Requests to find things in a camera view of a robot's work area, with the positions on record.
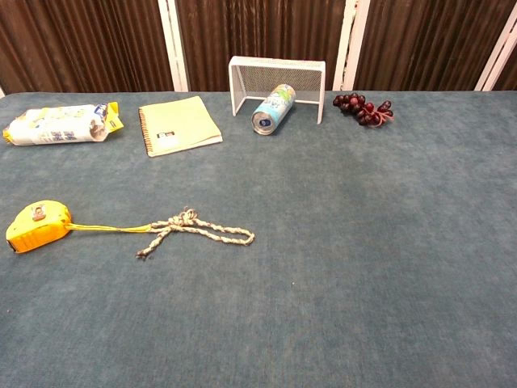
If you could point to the white mesh desk shelf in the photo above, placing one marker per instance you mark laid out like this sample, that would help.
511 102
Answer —
278 61

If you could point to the blue felt table cover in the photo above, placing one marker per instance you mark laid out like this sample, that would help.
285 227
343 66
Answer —
323 242

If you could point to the light blue drink can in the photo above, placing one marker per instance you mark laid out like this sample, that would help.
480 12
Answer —
270 111

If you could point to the white yellow snack package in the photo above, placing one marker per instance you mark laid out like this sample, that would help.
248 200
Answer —
52 125

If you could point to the dark red grape bunch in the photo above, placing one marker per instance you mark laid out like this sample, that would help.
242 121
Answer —
355 103

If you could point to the brown pleated partition panel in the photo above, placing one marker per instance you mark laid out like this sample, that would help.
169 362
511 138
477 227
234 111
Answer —
509 77
424 40
258 28
81 40

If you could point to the yellow tape measure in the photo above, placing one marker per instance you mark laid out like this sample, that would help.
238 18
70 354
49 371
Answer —
36 230

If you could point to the yellow spiral notebook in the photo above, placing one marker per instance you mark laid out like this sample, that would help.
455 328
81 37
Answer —
177 123

